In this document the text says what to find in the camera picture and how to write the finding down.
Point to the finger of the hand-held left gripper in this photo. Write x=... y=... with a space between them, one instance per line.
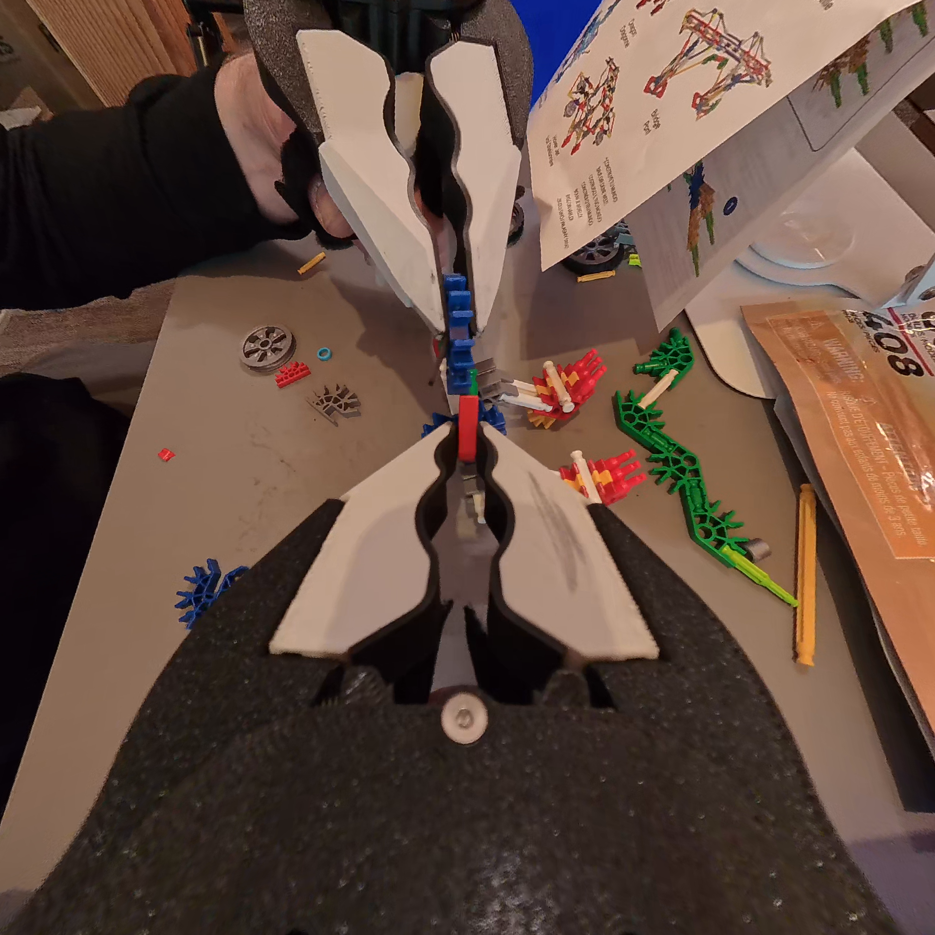
x=358 y=146
x=486 y=146

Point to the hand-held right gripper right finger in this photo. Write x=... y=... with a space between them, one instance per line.
x=570 y=577

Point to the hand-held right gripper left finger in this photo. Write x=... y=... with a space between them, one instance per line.
x=358 y=577

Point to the colourful construction toy model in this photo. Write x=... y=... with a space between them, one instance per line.
x=467 y=427

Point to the blue snowflake connector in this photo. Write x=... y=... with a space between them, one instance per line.
x=459 y=329
x=208 y=592

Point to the person's left forearm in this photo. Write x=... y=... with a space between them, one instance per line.
x=109 y=190

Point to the person's left hand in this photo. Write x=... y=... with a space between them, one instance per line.
x=252 y=131

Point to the blue plastic bin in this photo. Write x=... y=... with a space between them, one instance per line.
x=555 y=44

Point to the short yellow rod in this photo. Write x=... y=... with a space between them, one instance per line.
x=595 y=276
x=312 y=263

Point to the black wheel with grey hub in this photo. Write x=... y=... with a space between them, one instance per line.
x=595 y=252

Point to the grey half snowflake connector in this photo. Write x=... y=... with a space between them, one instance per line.
x=336 y=404

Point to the small grey connector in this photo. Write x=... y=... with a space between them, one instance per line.
x=760 y=548

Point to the toy models instruction sheet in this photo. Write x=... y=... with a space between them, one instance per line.
x=694 y=109

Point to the red half snowflake connector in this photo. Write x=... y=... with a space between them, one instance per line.
x=293 y=375

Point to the grey spoked pulley wheel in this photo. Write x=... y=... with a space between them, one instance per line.
x=269 y=349

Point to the white instruction booklet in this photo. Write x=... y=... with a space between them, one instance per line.
x=665 y=277

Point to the long yellow rod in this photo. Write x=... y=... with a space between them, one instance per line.
x=806 y=577

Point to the wooden pillar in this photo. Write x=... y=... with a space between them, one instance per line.
x=117 y=44

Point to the white foam board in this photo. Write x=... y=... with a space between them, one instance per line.
x=730 y=350

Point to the brown plastic bag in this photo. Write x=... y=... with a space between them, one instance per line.
x=862 y=453

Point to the white metal stand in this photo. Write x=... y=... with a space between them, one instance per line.
x=913 y=288

